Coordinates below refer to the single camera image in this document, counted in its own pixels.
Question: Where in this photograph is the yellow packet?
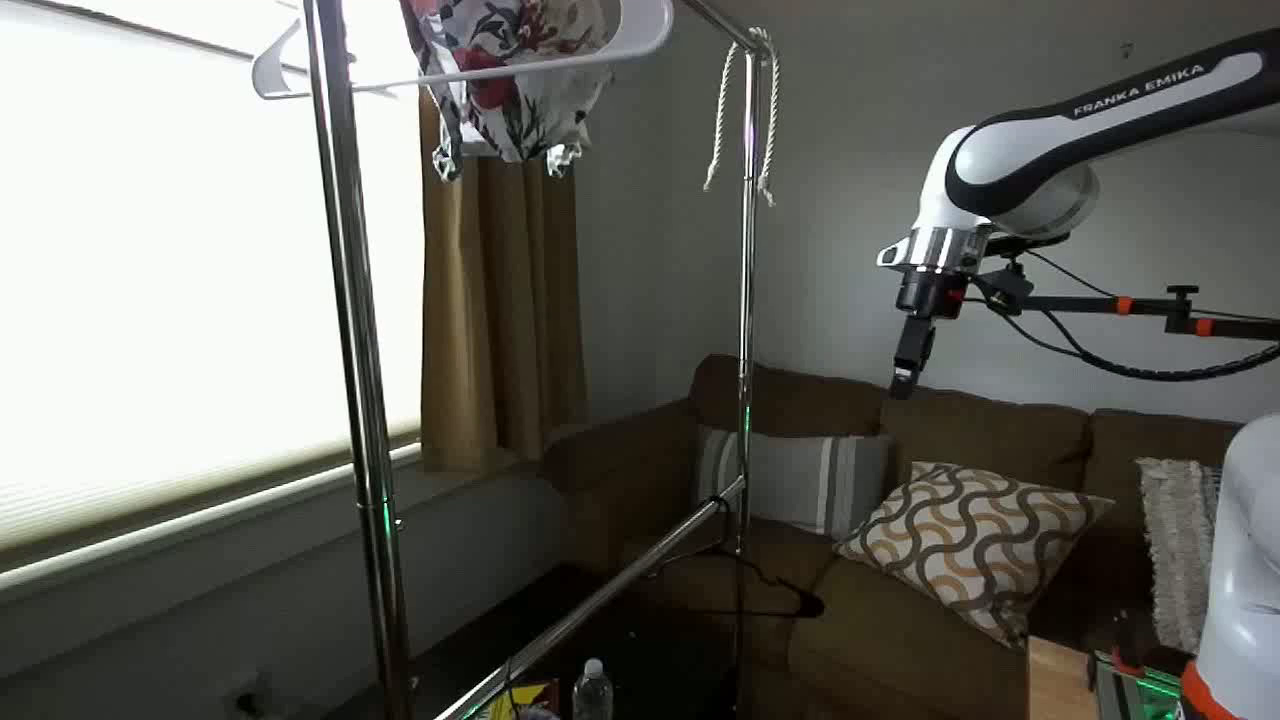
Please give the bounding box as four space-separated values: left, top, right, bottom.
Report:
496 675 565 720

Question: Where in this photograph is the wooden side table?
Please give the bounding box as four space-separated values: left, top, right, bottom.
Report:
1024 632 1104 720

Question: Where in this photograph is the cream shaggy throw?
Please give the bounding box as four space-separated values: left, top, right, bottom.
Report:
1130 456 1224 654

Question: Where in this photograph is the white plastic hanger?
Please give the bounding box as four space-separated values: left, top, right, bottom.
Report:
246 0 675 102

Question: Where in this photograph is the white window sill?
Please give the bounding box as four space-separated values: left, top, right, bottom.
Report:
0 443 433 605

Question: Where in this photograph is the chrome garment rack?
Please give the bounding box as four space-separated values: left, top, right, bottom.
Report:
294 0 783 720

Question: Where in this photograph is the brown curtain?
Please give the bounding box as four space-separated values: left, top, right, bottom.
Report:
415 97 593 476

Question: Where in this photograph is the wavy patterned pillow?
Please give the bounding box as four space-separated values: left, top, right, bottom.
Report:
835 456 1115 651

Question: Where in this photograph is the brown sofa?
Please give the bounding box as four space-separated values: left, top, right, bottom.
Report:
534 350 1242 720

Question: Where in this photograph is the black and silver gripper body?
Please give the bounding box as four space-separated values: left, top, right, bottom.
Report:
873 220 996 323

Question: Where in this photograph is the green block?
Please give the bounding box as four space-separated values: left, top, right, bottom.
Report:
1089 647 1193 720

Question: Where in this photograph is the white string loop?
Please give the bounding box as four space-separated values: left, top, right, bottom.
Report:
699 25 783 210

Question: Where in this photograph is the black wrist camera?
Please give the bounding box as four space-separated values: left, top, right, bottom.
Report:
969 255 1036 320

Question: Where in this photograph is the black clothes hanger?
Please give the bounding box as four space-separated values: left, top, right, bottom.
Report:
690 523 826 624

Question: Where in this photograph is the floral print garment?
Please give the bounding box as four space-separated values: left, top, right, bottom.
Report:
394 0 623 184

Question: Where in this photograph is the white window blind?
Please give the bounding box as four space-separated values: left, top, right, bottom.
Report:
0 0 433 550

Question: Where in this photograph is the clear plastic bottle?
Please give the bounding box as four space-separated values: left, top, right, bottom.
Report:
566 654 615 720

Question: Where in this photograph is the grey striped pillow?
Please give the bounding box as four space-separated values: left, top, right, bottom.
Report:
690 424 895 543

